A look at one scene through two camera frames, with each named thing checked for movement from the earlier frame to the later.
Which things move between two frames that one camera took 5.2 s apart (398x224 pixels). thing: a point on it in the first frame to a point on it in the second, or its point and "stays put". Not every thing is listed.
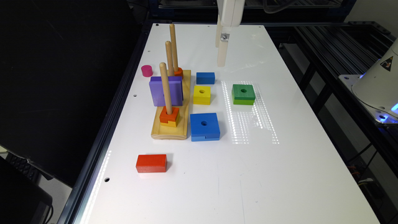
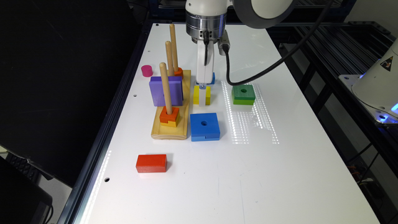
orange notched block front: [165, 117] stays put
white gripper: [230, 14] to [204, 74]
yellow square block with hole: [201, 95] stays put
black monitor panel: [60, 61] stays put
